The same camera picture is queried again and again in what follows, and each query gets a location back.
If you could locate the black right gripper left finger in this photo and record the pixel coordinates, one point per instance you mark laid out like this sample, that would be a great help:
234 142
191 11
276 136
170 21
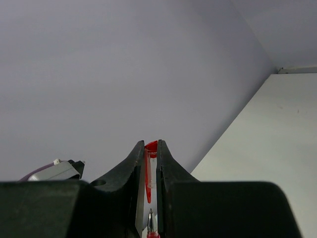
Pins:
109 207

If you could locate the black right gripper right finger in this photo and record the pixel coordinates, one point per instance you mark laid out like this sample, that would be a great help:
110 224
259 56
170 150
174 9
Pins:
189 208

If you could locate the red pen cap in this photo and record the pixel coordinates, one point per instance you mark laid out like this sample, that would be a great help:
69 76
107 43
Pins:
150 155

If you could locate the red gel pen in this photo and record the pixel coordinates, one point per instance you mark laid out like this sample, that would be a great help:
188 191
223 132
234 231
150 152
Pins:
152 229

